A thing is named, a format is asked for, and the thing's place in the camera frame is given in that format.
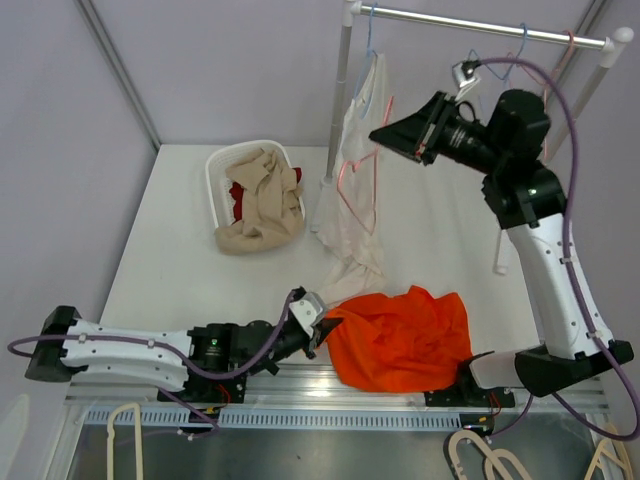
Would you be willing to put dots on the metal clothes rack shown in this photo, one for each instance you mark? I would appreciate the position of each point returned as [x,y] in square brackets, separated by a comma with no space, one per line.
[611,48]

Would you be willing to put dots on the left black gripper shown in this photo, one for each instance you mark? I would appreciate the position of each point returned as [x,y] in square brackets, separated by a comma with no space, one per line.
[324,326]

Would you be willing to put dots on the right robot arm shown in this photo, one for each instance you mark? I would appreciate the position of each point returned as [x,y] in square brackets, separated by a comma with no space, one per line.
[530,205]

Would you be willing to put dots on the white t shirt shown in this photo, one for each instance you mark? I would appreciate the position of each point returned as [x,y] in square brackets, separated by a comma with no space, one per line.
[358,260]

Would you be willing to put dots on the orange t shirt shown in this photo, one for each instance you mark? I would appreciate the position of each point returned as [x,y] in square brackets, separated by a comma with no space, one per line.
[408,343]

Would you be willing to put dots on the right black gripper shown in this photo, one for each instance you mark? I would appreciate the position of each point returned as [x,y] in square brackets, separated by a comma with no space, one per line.
[411,136]

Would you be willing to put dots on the beige wooden hanger right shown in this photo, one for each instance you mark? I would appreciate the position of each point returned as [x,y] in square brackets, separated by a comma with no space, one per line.
[496,463]

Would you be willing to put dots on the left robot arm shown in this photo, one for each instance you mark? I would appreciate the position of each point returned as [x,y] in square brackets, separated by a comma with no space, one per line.
[187,362]

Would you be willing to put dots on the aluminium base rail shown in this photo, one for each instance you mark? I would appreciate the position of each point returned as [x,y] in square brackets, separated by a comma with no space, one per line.
[298,397]

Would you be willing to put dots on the dark red t shirt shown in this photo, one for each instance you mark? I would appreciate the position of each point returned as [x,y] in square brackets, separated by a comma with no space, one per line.
[237,191]

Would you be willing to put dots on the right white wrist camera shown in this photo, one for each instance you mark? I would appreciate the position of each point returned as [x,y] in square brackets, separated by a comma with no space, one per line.
[465,77]

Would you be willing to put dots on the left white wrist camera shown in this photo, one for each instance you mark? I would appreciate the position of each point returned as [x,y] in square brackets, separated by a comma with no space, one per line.
[308,311]

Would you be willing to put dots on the white plastic basket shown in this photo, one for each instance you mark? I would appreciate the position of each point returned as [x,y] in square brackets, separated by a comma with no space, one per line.
[219,185]

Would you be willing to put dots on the beige t shirt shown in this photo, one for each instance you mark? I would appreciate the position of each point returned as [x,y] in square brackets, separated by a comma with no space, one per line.
[271,211]

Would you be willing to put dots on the beige wooden hanger corner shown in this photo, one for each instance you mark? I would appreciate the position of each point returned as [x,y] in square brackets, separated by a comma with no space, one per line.
[610,460]

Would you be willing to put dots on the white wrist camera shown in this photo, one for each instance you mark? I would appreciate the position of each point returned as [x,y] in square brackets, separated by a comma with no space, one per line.
[465,77]
[308,311]

